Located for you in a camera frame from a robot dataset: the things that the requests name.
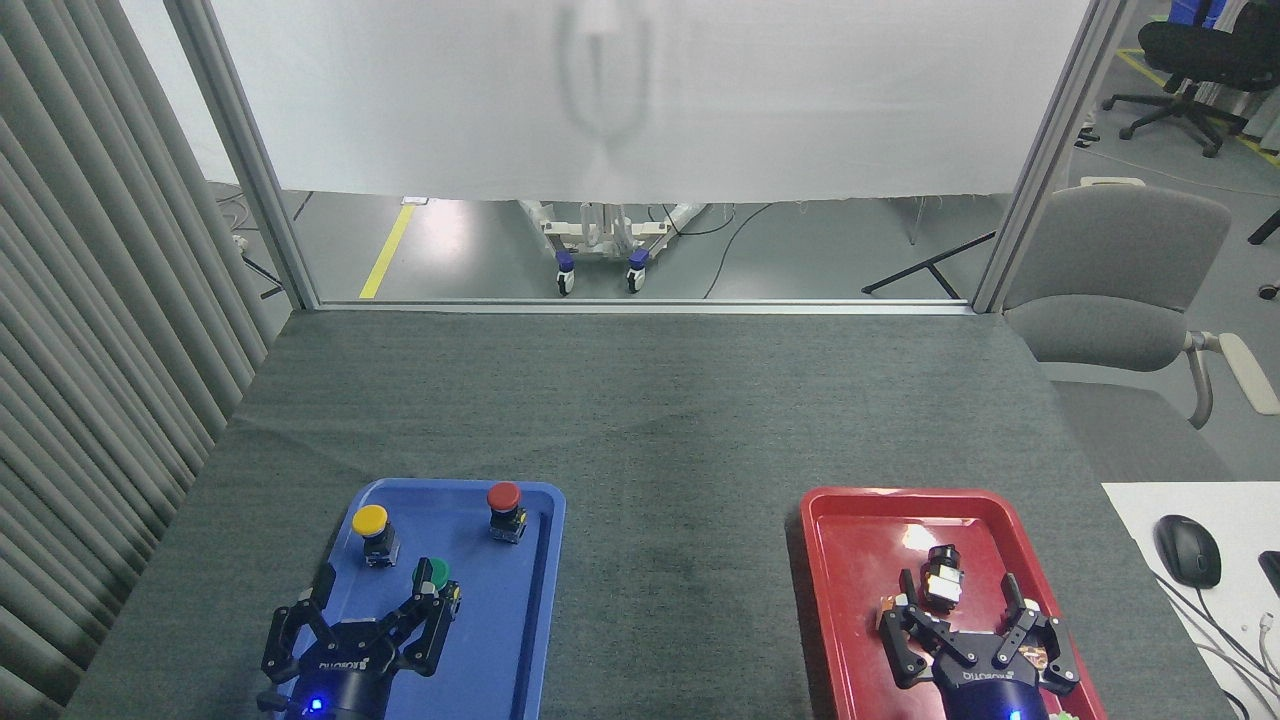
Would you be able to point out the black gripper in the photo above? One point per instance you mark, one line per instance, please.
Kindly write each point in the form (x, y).
(990, 685)
(345, 675)

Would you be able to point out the green push button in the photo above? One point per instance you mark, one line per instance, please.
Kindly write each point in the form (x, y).
(433, 573)

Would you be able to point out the yellow push button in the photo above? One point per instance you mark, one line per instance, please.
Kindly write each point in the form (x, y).
(372, 525)

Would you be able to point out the red push button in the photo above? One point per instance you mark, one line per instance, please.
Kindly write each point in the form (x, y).
(504, 500)

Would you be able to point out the blue plastic tray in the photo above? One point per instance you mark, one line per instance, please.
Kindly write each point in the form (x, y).
(480, 620)

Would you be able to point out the red plastic tray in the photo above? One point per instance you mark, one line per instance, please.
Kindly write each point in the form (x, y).
(860, 560)

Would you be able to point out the black computer mouse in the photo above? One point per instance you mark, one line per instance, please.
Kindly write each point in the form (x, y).
(1187, 550)

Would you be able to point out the white side desk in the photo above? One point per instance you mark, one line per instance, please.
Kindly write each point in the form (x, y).
(1240, 510)

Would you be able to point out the black keyboard edge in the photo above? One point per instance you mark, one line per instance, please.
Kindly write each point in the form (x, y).
(1271, 572)

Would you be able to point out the dark grey table cloth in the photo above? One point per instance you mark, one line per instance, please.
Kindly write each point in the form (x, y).
(650, 420)

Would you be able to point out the black stand leg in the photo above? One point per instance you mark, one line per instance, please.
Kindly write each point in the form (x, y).
(930, 265)

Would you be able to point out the yellow floor tape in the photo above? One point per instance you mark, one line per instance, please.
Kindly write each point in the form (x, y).
(386, 250)

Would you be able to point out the grey pleated curtain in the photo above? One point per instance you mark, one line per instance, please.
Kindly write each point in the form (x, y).
(90, 350)

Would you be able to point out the grey padded chair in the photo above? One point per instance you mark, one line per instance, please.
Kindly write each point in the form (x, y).
(1110, 270)

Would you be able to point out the white stand on wheels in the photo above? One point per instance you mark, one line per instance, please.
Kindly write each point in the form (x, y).
(600, 240)

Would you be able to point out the white hanging cloth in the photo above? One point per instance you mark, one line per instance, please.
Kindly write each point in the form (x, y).
(700, 100)

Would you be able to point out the black office chair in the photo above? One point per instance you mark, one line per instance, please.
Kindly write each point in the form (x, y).
(1200, 50)

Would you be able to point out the black and white switch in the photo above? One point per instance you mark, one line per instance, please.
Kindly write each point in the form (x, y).
(942, 580)

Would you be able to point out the silver frame crossbar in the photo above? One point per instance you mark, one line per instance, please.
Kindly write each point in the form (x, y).
(640, 306)

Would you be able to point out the silver frame post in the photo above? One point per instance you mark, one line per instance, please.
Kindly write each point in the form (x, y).
(1050, 150)
(250, 160)

